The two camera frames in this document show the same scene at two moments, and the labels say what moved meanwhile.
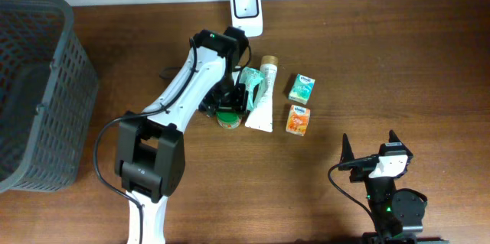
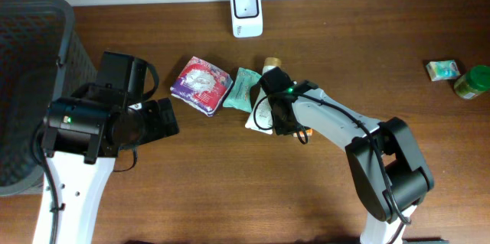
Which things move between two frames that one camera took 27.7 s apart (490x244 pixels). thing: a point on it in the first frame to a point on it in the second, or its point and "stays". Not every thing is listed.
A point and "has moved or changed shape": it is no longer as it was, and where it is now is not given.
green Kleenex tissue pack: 302,89 has moved or changed shape
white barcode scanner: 246,11 stays
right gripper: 365,173 to 273,82
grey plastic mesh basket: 48,90 stays
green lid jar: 228,120 to 475,80
